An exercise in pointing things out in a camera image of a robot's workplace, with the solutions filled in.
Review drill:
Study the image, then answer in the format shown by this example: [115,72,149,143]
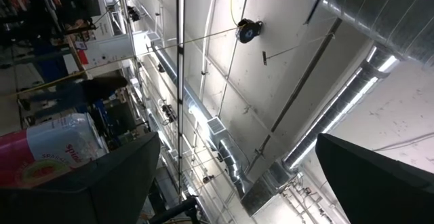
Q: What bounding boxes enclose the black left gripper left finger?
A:
[0,131,161,224]

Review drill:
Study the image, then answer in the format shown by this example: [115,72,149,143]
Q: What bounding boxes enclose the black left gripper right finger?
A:
[315,132,434,224]

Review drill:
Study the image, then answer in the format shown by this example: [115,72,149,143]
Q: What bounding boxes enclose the white red Spindrift can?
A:
[0,112,109,188]

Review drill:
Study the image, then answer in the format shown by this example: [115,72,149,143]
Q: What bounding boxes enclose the person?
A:
[25,75,129,111]

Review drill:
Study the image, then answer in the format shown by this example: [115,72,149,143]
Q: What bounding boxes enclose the long ceiling light strip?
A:
[175,0,186,194]

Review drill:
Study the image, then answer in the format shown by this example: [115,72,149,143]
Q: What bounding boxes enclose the dark warehouse storage rack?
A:
[0,0,102,92]

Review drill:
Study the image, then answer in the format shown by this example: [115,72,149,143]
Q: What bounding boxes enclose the slim silver ceiling duct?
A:
[281,45,399,172]

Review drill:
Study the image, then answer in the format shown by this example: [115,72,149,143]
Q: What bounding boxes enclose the rectangular sheet metal duct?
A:
[240,162,302,218]

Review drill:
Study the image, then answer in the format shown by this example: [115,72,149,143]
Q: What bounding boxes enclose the long silver duct with vent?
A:
[149,42,254,200]

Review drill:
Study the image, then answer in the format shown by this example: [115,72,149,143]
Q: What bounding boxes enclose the large silver spiral duct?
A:
[283,0,434,71]

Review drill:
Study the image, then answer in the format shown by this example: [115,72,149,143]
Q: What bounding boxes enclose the black blue cable reel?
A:
[236,18,264,44]

